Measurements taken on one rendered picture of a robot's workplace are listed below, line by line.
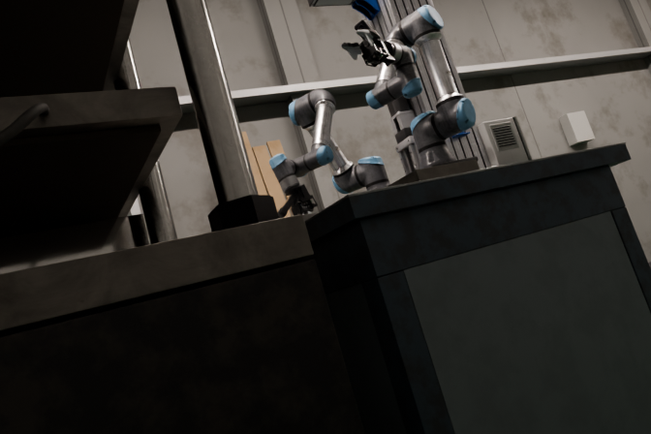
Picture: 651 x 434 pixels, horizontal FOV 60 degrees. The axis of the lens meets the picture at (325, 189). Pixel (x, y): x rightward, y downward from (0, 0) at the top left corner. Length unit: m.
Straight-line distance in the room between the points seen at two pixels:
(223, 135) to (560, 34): 6.44
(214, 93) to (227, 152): 0.09
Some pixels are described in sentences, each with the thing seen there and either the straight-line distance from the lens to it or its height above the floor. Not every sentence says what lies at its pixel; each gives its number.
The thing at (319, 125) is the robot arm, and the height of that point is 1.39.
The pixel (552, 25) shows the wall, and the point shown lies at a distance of 7.11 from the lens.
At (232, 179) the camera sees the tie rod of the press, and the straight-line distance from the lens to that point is 0.82.
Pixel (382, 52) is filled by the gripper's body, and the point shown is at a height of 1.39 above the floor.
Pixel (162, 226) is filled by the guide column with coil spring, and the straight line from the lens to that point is 1.21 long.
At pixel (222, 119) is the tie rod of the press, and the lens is 0.85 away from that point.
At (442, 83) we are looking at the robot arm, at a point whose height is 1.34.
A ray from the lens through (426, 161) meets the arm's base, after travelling 2.28.
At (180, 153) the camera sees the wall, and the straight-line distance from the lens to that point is 4.46.
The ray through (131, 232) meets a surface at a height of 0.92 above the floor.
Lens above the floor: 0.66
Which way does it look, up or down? 11 degrees up
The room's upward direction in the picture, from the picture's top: 17 degrees counter-clockwise
